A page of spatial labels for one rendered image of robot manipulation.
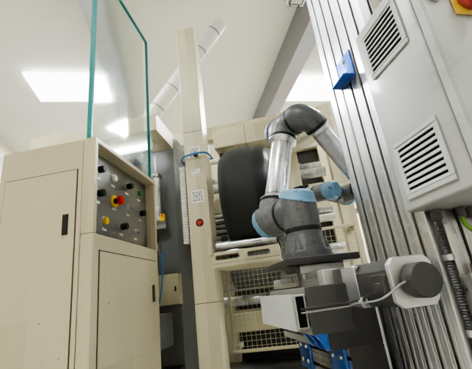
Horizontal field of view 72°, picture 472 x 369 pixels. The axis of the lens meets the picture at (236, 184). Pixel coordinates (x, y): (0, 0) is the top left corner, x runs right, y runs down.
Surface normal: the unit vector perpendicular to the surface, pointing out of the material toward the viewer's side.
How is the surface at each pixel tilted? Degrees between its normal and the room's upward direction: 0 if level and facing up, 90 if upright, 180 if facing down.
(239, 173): 81
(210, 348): 90
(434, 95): 90
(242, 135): 90
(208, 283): 90
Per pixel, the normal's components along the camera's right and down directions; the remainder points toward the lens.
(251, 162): -0.21, -0.59
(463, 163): -0.98, 0.05
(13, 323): -0.18, -0.30
